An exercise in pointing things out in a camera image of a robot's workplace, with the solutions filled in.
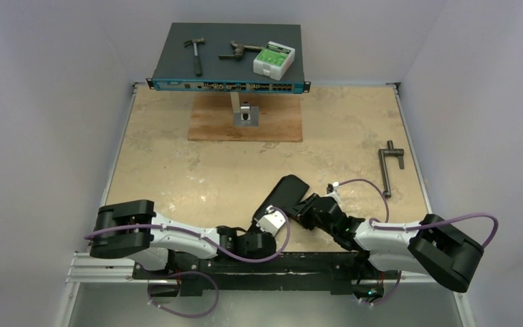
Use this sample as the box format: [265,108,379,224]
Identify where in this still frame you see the black zippered tool case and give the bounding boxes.
[253,174,310,219]

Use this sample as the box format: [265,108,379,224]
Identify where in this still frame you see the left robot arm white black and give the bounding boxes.
[84,200,287,279]

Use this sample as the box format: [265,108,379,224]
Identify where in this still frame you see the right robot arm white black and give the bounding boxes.
[285,194,492,293]

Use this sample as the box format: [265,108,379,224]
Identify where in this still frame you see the dark metal clamp bar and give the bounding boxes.
[378,140,405,200]

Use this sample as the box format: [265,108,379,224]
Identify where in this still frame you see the wooden board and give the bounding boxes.
[187,92,303,142]

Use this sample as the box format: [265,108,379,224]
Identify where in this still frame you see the white green plastic box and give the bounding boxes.
[253,42,296,80]

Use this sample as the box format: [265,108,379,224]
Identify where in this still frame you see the rusty metal clamp tool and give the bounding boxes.
[218,40,264,61]

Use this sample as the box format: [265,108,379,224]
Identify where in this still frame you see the claw hammer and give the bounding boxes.
[184,37,205,77]

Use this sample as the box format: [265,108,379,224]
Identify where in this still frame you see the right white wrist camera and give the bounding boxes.
[326,182,340,202]

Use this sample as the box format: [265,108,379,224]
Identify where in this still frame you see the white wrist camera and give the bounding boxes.
[326,182,340,202]
[255,206,287,236]

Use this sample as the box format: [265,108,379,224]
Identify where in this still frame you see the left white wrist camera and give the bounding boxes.
[255,206,287,236]

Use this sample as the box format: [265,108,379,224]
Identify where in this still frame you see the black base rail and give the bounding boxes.
[132,252,398,297]

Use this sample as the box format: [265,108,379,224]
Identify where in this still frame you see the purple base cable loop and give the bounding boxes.
[147,270,220,320]

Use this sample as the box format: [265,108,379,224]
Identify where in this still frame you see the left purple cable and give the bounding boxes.
[84,206,291,264]

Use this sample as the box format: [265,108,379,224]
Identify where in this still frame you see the metal stand bracket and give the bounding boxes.
[229,92,259,127]

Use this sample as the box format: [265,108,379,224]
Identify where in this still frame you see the network switch rack unit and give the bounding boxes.
[146,22,311,94]

